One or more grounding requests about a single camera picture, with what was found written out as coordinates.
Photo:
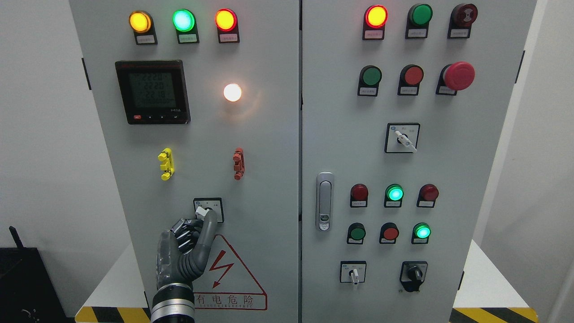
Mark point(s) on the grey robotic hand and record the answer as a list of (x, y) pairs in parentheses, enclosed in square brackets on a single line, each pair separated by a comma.
[(175, 267)]

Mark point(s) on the white rotary selector switch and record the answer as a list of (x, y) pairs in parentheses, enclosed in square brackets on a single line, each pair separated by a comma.
[(402, 137), (204, 204), (352, 272)]

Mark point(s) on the black silver robot forearm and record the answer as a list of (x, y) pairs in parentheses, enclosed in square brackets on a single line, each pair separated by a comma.
[(173, 303)]

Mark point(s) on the yellow indicator light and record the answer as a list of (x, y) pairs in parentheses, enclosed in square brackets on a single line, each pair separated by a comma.
[(143, 28)]

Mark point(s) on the red electrical hazard sticker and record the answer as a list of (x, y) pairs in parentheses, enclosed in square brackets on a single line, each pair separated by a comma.
[(227, 283)]

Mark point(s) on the yellow terminal connector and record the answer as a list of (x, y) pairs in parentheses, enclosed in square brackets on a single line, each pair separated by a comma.
[(166, 163)]

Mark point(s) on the red terminal connector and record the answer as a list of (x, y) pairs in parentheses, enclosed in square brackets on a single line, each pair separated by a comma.
[(239, 165)]

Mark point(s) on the black box with antenna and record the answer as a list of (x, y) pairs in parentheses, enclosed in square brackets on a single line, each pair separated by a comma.
[(27, 294)]

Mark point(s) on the black digital power meter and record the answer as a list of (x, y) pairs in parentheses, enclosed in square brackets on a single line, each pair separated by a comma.
[(153, 92)]

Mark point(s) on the clear white indicator lamp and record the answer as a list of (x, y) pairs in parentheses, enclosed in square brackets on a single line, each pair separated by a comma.
[(232, 92)]

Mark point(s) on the dark red indicator lamp left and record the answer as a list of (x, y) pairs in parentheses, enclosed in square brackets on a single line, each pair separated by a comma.
[(359, 195)]

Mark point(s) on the dark red indicator lamp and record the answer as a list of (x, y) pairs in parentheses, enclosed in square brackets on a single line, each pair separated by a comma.
[(428, 195), (359, 195)]

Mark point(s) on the grey electrical cabinet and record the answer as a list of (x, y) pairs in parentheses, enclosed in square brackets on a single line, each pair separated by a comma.
[(298, 63)]

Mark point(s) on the red push button lower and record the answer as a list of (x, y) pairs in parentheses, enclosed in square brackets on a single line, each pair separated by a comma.
[(389, 232)]

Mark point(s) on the red push button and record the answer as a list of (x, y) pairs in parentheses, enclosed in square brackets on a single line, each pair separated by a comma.
[(389, 232), (409, 81)]

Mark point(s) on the lit green indicator lamp middle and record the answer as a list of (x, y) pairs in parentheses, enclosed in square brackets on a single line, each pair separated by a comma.
[(393, 195)]

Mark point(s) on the green indicator light top left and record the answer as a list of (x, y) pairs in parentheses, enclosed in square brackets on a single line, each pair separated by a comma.
[(185, 26)]

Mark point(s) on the red indicator light top left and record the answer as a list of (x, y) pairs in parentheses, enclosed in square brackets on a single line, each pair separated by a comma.
[(227, 26)]

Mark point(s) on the red indicator light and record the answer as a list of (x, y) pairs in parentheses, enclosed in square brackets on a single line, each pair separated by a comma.
[(227, 26), (374, 22)]

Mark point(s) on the lit green push button lower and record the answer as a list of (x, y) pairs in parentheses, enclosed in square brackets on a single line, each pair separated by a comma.
[(421, 233)]

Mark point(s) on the dark red indicator lamp right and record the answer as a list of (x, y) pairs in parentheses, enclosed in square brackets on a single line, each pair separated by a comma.
[(428, 195)]

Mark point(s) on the green push button upper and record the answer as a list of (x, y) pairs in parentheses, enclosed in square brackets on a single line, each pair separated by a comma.
[(369, 79)]

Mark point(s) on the red push button upper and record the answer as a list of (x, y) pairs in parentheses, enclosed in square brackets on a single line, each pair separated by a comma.
[(409, 81)]

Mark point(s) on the red indicator light top right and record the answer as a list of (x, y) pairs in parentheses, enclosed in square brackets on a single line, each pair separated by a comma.
[(374, 22)]

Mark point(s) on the white platform with hazard stripes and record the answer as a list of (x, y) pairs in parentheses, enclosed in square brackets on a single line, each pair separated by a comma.
[(485, 296)]

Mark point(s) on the red emergency stop mushroom button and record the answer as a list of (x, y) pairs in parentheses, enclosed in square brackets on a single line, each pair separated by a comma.
[(455, 77)]

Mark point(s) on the green indicator lamp unlit top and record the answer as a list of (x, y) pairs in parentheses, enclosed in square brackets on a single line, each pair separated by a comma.
[(417, 24)]

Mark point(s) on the dark red buzzer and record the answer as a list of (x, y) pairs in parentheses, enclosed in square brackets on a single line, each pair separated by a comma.
[(461, 20)]

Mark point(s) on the silver door lock handle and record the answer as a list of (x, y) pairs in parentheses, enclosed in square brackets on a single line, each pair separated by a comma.
[(324, 194)]

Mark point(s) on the black rotary selector switch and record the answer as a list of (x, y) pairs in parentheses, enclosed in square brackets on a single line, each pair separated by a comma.
[(412, 275)]

